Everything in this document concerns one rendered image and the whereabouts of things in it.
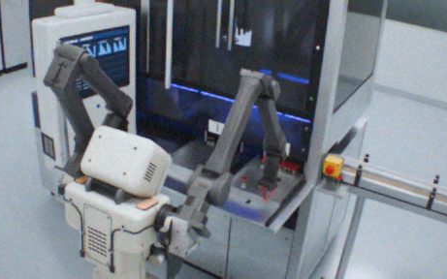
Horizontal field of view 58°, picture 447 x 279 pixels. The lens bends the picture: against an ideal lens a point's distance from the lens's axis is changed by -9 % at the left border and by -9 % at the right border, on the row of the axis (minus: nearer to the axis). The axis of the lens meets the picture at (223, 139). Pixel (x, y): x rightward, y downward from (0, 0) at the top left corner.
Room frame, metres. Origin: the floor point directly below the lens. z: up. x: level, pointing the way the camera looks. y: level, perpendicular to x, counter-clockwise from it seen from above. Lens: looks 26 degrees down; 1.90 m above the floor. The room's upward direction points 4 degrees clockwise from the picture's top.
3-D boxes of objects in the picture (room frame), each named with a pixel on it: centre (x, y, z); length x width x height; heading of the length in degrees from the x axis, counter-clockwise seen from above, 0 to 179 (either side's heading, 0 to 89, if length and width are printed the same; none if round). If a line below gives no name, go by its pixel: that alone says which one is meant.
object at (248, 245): (2.64, 0.23, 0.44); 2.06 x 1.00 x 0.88; 61
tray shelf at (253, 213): (1.74, -0.03, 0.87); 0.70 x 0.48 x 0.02; 61
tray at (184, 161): (1.89, 0.08, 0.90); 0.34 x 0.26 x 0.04; 151
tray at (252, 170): (1.71, -0.21, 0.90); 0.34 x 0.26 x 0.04; 152
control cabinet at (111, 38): (1.98, 0.68, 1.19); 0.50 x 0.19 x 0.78; 143
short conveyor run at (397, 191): (1.69, -0.81, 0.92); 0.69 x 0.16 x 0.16; 61
